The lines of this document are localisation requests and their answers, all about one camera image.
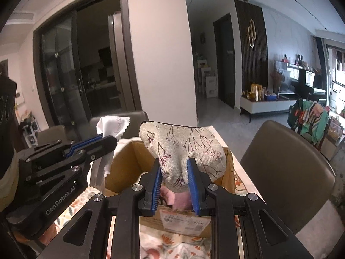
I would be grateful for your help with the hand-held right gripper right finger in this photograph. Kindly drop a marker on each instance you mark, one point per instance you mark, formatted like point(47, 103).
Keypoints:
point(194, 186)

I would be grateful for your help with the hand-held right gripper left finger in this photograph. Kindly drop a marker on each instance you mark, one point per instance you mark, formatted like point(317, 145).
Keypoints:
point(156, 191)

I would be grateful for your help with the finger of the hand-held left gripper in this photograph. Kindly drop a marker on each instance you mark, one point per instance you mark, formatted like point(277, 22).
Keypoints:
point(102, 148)
point(83, 144)

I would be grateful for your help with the white cloth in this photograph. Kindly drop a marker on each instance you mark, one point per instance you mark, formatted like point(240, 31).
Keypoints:
point(113, 126)

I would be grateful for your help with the brown cardboard box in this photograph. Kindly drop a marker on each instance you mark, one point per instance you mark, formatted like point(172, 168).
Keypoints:
point(126, 167)

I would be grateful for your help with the beige floral pouch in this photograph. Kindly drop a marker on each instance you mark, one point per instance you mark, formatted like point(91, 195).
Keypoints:
point(183, 145)

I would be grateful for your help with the grey dining chair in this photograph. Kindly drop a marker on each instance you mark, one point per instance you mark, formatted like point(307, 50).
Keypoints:
point(283, 162)
point(134, 118)

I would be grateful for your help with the small white shelf rack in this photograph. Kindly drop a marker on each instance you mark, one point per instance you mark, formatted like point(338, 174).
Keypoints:
point(28, 132)

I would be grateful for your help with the white patterned tablecloth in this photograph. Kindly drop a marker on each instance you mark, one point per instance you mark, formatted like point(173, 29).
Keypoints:
point(175, 245)

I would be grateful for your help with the dark sliding glass door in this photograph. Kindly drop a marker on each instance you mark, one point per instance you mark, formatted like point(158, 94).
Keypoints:
point(67, 59)

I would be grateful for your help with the white low sideboard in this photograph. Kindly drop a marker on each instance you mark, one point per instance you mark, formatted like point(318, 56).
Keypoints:
point(266, 106)

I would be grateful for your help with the pile of colourful clothes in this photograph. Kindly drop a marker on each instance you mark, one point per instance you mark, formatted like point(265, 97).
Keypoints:
point(307, 124)

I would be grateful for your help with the dark wooden door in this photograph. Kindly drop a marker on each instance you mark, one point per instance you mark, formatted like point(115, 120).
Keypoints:
point(226, 59)

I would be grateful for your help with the dried flower vase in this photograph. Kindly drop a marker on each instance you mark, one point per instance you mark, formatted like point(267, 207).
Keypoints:
point(277, 79)

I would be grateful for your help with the black piano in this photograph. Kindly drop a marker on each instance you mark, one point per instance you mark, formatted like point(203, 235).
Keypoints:
point(310, 83)

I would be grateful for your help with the large window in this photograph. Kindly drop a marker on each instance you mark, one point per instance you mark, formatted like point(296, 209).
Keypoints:
point(337, 81)

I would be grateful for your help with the dark slatted wall panel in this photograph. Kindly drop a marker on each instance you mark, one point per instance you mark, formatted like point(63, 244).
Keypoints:
point(253, 64)

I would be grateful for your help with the gold wall ornament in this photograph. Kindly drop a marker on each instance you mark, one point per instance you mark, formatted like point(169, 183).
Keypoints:
point(251, 33)

